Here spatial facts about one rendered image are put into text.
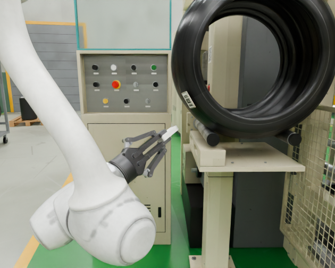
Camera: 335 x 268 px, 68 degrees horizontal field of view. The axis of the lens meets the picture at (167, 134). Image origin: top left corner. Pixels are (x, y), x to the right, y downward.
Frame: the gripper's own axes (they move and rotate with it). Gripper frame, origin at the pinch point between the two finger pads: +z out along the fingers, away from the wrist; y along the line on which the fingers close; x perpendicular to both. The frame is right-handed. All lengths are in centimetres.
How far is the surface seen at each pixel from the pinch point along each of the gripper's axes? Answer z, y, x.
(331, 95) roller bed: 77, 29, 17
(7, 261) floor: -55, 32, -136
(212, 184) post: 33, 43, -32
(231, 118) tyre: 20.5, 7.8, 7.0
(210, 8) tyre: 27.9, -25.4, 13.6
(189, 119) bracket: 35.3, 7.5, -26.9
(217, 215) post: 28, 60, -36
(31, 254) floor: -44, 38, -133
